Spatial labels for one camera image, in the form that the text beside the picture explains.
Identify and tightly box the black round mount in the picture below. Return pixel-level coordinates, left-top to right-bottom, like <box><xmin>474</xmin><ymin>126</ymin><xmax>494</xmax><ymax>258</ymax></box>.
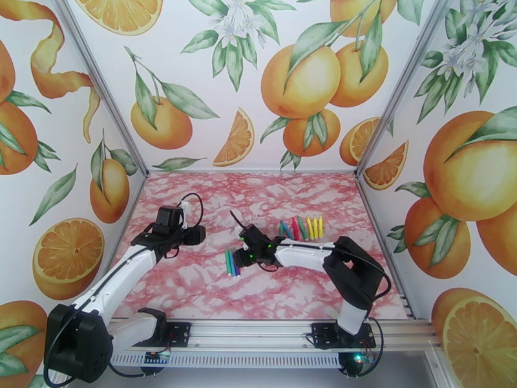
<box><xmin>338</xmin><ymin>351</ymin><xmax>366</xmax><ymax>378</ymax></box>
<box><xmin>141</xmin><ymin>360</ymin><xmax>165</xmax><ymax>378</ymax></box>

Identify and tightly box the aluminium back rail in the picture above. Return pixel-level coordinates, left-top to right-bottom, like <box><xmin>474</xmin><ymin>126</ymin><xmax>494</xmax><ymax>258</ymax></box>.
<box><xmin>146</xmin><ymin>168</ymin><xmax>359</xmax><ymax>175</ymax></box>

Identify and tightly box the black base cable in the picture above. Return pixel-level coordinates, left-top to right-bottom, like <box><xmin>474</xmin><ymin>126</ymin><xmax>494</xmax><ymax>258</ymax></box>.
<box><xmin>346</xmin><ymin>316</ymin><xmax>385</xmax><ymax>379</ymax></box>
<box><xmin>109</xmin><ymin>360</ymin><xmax>147</xmax><ymax>379</ymax></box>

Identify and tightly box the perforated metal cable tray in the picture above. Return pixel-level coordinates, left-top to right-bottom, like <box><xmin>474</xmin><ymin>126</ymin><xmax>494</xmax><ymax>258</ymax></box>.
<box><xmin>111</xmin><ymin>351</ymin><xmax>342</xmax><ymax>367</ymax></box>

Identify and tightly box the aluminium frame post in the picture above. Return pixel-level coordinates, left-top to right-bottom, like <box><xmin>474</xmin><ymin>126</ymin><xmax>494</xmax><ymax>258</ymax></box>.
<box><xmin>354</xmin><ymin>0</ymin><xmax>458</xmax><ymax>177</ymax></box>
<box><xmin>50</xmin><ymin>0</ymin><xmax>151</xmax><ymax>177</ymax></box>

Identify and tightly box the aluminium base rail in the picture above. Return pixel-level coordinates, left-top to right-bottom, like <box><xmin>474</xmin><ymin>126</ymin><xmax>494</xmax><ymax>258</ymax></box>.
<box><xmin>109</xmin><ymin>316</ymin><xmax>443</xmax><ymax>352</ymax></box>

